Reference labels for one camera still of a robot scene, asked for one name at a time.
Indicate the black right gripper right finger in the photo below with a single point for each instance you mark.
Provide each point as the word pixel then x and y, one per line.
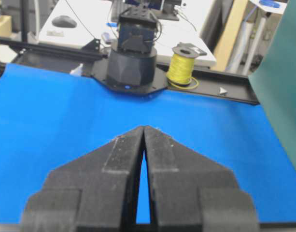
pixel 192 193

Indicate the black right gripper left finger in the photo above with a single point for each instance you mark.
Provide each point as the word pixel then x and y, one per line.
pixel 97 192

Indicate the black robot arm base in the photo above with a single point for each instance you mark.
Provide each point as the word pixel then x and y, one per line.
pixel 131 64

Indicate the blue table mat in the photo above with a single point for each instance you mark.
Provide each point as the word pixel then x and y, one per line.
pixel 50 118

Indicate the green backdrop sheet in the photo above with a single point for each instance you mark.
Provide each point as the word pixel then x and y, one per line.
pixel 274 82

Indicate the white desk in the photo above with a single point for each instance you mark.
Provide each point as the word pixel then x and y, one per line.
pixel 96 17

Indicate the black computer mouse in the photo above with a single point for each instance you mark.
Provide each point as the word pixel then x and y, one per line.
pixel 64 21

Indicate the black aluminium frame rail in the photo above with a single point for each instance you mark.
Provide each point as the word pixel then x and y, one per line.
pixel 62 59

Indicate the yellow wire spool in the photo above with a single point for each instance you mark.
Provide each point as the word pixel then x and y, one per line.
pixel 181 67

